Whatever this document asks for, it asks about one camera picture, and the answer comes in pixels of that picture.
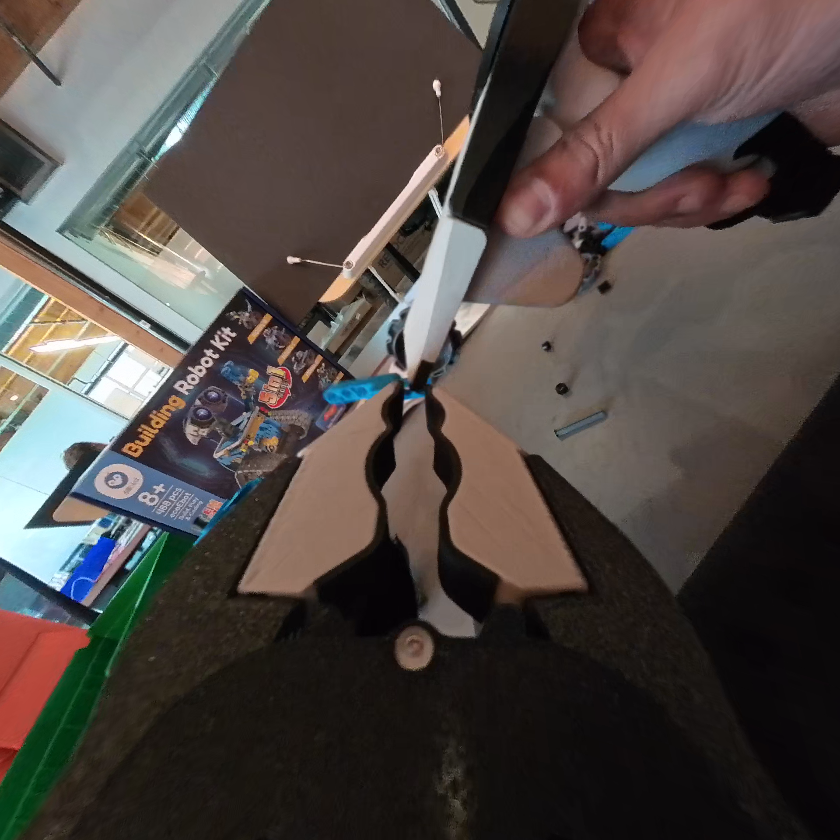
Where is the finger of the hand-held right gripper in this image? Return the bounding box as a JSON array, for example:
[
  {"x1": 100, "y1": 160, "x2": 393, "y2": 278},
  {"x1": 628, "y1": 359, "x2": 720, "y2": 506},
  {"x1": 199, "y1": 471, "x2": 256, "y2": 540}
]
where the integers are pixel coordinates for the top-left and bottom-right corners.
[
  {"x1": 461, "y1": 226, "x2": 586, "y2": 309},
  {"x1": 402, "y1": 214, "x2": 489, "y2": 368}
]

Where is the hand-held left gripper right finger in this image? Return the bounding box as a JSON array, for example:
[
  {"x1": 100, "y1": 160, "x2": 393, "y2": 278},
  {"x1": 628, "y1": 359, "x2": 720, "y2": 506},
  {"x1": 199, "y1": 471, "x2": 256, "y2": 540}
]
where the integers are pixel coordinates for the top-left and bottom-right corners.
[{"x1": 423, "y1": 386, "x2": 589, "y2": 606}]

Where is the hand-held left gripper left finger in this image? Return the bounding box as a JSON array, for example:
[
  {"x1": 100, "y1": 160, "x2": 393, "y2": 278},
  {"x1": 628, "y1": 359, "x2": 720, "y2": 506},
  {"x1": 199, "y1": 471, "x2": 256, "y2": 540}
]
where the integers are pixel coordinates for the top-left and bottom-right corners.
[{"x1": 238, "y1": 382, "x2": 403, "y2": 599}]

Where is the blue toy beam piece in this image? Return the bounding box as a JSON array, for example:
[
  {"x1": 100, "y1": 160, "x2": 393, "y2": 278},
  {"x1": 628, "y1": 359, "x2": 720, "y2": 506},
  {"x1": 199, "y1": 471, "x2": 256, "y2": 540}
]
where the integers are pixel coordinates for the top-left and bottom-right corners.
[{"x1": 322, "y1": 374, "x2": 437, "y2": 404}]

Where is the grey desk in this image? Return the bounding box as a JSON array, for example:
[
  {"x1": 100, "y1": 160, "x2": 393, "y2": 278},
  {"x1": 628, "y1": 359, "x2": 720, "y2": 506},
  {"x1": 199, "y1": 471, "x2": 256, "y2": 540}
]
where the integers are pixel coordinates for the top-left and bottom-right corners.
[{"x1": 394, "y1": 190, "x2": 840, "y2": 592}]

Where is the person's right hand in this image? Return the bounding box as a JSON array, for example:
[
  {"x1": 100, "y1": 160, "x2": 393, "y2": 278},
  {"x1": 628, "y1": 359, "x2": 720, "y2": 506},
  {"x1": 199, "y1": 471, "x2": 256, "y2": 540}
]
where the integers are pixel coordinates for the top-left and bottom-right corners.
[{"x1": 495, "y1": 0, "x2": 840, "y2": 237}]

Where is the robot kit box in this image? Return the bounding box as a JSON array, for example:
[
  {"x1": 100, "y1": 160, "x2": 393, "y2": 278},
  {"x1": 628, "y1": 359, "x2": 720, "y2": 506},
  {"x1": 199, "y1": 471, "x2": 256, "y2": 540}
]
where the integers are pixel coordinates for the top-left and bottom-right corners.
[{"x1": 69, "y1": 289, "x2": 345, "y2": 536}]

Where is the dark brown board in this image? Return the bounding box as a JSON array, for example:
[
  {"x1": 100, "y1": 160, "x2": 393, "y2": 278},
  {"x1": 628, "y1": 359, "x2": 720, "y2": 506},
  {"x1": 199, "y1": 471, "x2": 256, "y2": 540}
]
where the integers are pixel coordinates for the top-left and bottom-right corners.
[{"x1": 141, "y1": 0, "x2": 487, "y2": 316}]

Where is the green plastic bin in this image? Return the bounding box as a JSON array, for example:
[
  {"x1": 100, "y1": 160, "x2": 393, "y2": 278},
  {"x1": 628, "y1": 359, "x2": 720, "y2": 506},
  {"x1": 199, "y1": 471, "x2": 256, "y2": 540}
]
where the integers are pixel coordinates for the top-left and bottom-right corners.
[{"x1": 0, "y1": 532, "x2": 198, "y2": 840}]

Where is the orange plastic bin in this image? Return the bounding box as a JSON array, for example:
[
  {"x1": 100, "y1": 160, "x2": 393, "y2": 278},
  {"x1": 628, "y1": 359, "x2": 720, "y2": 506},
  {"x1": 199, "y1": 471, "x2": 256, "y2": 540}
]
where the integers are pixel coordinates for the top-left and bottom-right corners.
[{"x1": 0, "y1": 609, "x2": 89, "y2": 782}]

